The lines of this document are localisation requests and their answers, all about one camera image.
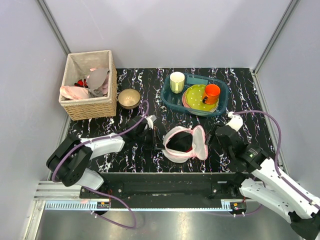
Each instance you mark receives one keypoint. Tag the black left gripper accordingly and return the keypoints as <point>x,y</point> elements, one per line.
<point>155,139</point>

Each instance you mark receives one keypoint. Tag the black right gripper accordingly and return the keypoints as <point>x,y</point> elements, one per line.
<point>207,136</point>

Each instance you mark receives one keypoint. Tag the white mesh laundry bag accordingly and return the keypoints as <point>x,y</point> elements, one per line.
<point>199,151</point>

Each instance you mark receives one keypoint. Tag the black bra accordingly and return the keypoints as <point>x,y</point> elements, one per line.
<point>181,142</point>

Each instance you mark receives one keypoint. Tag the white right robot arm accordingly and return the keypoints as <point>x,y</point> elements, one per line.
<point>258,178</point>

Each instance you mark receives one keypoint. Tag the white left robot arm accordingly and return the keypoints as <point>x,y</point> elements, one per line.
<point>69,162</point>

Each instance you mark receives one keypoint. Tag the grey bra in basket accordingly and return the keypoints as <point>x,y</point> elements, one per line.
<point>98,82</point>

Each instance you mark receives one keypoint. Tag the woven wicker laundry basket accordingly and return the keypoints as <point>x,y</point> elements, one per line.
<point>79,66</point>

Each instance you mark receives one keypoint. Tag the green dotted plate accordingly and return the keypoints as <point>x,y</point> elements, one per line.
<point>194,96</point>

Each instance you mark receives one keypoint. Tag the pink plate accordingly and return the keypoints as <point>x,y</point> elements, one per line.
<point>204,107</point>

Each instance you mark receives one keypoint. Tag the orange mug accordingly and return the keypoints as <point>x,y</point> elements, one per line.
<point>211,94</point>

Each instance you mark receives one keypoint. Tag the teal plastic dish tub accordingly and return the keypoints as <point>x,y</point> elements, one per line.
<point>174,101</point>

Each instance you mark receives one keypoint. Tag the gold brown bowl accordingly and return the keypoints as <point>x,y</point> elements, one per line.
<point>129,98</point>

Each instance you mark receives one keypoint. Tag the cream ceramic mug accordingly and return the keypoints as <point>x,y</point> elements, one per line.
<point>177,81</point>

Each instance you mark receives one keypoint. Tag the red black garment in basket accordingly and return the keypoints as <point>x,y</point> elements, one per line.
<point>81,83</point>

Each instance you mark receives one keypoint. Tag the pink garment in basket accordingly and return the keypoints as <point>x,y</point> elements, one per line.
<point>74,92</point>

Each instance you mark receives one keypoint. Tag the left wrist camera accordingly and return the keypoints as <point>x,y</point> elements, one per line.
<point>150,121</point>

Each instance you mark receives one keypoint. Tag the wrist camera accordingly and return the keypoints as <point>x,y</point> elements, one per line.
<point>150,121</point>
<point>235,121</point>

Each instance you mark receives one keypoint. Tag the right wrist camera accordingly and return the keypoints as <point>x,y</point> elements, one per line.
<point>235,121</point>

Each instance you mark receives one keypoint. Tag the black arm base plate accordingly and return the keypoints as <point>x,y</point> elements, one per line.
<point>208,185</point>

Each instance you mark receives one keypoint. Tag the aluminium frame rail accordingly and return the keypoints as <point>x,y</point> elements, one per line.
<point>53,25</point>

